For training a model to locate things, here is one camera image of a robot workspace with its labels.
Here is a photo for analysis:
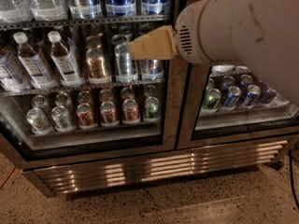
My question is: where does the steel fridge base grille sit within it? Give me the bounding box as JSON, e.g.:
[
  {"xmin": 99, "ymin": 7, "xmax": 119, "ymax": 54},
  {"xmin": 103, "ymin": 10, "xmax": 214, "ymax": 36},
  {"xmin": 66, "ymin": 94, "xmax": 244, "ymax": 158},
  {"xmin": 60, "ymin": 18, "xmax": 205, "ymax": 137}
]
[{"xmin": 22, "ymin": 138, "xmax": 290, "ymax": 197}]

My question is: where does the tea bottle white cap left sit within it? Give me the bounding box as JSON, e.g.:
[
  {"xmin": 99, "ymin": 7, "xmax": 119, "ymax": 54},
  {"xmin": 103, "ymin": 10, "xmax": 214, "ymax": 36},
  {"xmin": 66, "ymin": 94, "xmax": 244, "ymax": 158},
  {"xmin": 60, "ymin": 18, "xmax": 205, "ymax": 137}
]
[{"xmin": 13, "ymin": 32, "xmax": 57, "ymax": 90}]

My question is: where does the silver can bottom left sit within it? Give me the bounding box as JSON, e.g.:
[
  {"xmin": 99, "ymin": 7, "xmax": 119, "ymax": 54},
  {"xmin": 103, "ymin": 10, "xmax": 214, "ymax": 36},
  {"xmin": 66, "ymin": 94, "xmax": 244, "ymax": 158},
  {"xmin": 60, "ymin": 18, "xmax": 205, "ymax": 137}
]
[{"xmin": 26, "ymin": 107, "xmax": 52, "ymax": 135}]

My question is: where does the clear water bottle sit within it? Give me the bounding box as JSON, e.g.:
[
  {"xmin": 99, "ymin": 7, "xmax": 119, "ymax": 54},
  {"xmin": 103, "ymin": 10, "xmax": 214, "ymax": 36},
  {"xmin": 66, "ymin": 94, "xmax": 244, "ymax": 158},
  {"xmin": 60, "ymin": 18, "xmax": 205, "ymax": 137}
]
[{"xmin": 30, "ymin": 0, "xmax": 67, "ymax": 21}]

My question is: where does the black floor cable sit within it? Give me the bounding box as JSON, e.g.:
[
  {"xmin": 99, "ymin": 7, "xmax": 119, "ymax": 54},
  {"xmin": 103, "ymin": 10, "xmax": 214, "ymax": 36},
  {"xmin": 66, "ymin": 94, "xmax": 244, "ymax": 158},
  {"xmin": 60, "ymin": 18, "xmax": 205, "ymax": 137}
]
[{"xmin": 288, "ymin": 148, "xmax": 299, "ymax": 211}]

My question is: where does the green can right door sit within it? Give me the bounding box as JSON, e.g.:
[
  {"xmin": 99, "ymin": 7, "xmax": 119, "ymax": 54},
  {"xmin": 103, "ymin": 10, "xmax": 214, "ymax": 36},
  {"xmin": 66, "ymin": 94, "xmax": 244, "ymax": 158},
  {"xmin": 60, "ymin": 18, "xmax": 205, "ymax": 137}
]
[{"xmin": 201, "ymin": 88, "xmax": 221, "ymax": 113}]

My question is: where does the blue can right door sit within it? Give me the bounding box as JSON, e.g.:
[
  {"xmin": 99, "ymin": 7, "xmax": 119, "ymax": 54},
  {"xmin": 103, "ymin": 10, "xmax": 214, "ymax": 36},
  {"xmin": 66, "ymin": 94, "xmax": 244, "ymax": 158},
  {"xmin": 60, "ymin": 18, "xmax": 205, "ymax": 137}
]
[{"xmin": 221, "ymin": 86, "xmax": 241, "ymax": 110}]

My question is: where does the green can left door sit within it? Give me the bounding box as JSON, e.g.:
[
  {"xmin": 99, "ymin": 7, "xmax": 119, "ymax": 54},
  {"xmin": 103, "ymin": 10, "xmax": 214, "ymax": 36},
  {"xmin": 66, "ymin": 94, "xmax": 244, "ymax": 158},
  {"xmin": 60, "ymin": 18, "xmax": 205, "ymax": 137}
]
[{"xmin": 144, "ymin": 96, "xmax": 160, "ymax": 122}]

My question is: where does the gold can front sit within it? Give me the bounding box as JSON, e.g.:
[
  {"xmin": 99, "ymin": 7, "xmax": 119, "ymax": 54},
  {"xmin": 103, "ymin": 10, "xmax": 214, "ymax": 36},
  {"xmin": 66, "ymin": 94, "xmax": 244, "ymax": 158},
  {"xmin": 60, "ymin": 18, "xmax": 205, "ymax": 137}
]
[{"xmin": 86, "ymin": 49, "xmax": 111, "ymax": 84}]

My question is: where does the red can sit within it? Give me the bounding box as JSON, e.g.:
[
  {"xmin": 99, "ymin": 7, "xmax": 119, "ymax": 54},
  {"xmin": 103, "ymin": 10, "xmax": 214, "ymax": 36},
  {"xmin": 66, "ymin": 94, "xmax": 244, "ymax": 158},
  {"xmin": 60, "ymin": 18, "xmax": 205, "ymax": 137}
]
[
  {"xmin": 121, "ymin": 99, "xmax": 140, "ymax": 124},
  {"xmin": 100, "ymin": 101, "xmax": 119, "ymax": 127},
  {"xmin": 77, "ymin": 103, "xmax": 97, "ymax": 130}
]

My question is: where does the blue silver can front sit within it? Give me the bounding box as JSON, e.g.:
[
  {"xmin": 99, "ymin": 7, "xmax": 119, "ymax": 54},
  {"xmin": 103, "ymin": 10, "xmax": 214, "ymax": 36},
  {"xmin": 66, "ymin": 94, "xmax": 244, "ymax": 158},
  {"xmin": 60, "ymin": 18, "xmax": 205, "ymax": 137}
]
[{"xmin": 141, "ymin": 60, "xmax": 164, "ymax": 80}]

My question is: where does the pepsi bottle middle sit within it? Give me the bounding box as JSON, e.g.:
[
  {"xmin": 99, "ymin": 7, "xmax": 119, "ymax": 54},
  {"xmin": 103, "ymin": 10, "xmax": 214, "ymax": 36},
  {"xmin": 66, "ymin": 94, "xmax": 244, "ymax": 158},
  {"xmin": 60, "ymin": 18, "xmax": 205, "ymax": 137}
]
[{"xmin": 107, "ymin": 0, "xmax": 135, "ymax": 16}]

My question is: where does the orange floor cable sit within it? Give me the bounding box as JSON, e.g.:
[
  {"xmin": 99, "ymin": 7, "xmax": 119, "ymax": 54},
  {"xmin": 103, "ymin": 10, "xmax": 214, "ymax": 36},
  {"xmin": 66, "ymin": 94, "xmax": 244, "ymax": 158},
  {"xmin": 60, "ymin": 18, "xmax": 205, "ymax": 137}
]
[{"xmin": 0, "ymin": 166, "xmax": 16, "ymax": 189}]

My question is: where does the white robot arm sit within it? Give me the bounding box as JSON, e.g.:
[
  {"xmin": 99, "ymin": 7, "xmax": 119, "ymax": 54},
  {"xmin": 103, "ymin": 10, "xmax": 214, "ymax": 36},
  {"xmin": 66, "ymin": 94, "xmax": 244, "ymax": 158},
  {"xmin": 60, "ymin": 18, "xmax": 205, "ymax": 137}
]
[{"xmin": 128, "ymin": 0, "xmax": 299, "ymax": 105}]

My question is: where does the red can middle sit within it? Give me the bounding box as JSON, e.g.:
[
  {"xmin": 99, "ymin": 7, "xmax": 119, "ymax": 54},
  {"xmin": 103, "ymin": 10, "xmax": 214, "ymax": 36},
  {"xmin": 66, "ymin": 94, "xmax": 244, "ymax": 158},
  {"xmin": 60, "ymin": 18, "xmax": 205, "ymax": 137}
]
[{"xmin": 100, "ymin": 101, "xmax": 119, "ymax": 127}]

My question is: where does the red can left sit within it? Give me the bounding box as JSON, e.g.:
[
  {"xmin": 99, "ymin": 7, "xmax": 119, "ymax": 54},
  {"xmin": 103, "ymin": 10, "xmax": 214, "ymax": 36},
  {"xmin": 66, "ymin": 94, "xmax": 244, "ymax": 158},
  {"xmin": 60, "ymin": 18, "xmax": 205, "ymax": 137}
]
[{"xmin": 77, "ymin": 103, "xmax": 97, "ymax": 130}]

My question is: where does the green can door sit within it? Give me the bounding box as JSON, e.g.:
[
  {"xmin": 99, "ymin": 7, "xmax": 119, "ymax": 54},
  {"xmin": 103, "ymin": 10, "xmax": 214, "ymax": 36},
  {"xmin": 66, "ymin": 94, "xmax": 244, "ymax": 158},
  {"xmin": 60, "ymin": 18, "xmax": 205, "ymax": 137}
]
[
  {"xmin": 144, "ymin": 96, "xmax": 160, "ymax": 122},
  {"xmin": 201, "ymin": 88, "xmax": 221, "ymax": 113}
]

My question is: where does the red can right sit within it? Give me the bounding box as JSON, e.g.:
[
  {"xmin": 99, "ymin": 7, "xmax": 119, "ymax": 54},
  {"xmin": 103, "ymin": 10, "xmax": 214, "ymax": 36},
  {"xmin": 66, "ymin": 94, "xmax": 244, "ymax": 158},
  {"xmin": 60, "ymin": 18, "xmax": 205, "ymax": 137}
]
[{"xmin": 121, "ymin": 99, "xmax": 140, "ymax": 124}]

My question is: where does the tea bottle white cap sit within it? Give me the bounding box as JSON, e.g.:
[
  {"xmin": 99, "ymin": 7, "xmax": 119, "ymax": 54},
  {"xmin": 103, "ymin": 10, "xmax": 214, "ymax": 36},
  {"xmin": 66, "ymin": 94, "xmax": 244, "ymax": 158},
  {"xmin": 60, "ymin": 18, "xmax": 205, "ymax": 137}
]
[
  {"xmin": 13, "ymin": 32, "xmax": 57, "ymax": 90},
  {"xmin": 48, "ymin": 31, "xmax": 83, "ymax": 87}
]

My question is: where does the tea bottle white cap right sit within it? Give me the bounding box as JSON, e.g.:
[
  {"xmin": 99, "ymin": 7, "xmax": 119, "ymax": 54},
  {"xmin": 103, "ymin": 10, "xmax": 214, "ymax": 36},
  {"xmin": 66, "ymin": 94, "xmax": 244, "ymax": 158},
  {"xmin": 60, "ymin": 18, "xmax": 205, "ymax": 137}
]
[{"xmin": 48, "ymin": 31, "xmax": 83, "ymax": 87}]

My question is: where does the glass fridge door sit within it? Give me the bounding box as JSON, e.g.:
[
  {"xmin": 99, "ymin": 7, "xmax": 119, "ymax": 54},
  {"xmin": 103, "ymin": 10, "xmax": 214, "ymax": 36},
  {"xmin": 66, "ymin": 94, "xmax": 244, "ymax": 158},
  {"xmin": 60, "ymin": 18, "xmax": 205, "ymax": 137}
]
[
  {"xmin": 0, "ymin": 0, "xmax": 187, "ymax": 173},
  {"xmin": 176, "ymin": 0, "xmax": 299, "ymax": 150}
]

